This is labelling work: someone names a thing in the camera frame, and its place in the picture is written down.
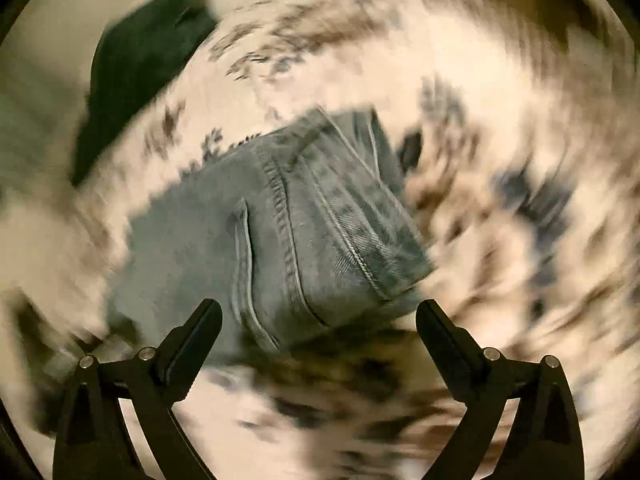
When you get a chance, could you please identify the dark green cloth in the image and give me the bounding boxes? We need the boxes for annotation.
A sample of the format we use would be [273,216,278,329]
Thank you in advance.
[71,0,219,186]

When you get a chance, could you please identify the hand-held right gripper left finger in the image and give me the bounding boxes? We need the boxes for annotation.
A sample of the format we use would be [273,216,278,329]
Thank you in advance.
[52,298,224,480]

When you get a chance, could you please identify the blue denim pants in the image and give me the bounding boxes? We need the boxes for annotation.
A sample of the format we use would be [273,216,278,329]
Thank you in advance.
[106,105,437,359]

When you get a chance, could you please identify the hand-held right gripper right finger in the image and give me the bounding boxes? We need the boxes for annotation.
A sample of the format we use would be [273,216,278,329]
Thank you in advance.
[415,299,585,480]

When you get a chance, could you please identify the floral printed blanket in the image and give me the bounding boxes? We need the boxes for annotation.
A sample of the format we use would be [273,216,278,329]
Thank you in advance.
[0,0,632,480]

